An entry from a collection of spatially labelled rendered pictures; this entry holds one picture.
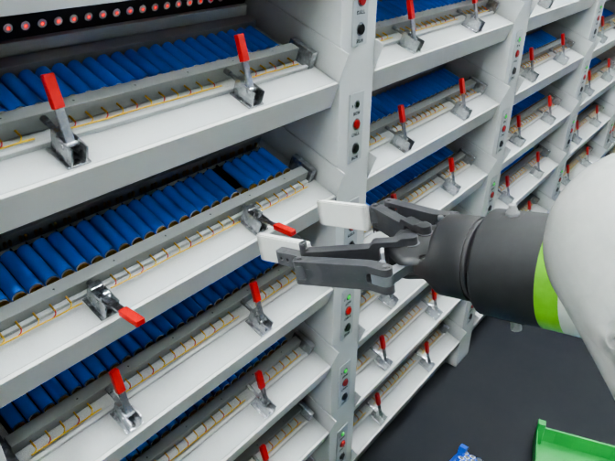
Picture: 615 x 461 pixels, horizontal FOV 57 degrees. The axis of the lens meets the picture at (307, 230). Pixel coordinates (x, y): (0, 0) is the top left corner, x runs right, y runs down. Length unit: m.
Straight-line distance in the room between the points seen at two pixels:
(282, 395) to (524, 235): 0.77
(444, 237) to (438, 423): 1.37
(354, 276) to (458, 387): 1.47
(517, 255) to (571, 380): 1.65
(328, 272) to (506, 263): 0.16
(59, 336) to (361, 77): 0.60
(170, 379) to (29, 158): 0.41
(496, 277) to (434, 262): 0.06
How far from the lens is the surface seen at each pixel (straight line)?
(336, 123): 0.95
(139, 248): 0.78
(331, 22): 0.92
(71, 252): 0.78
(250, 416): 1.11
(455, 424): 1.84
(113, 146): 0.68
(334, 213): 0.65
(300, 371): 1.19
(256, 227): 0.86
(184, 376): 0.92
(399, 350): 1.56
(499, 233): 0.47
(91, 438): 0.87
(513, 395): 1.98
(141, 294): 0.76
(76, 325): 0.73
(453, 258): 0.49
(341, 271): 0.51
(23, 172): 0.64
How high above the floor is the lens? 1.34
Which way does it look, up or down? 29 degrees down
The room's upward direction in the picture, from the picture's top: straight up
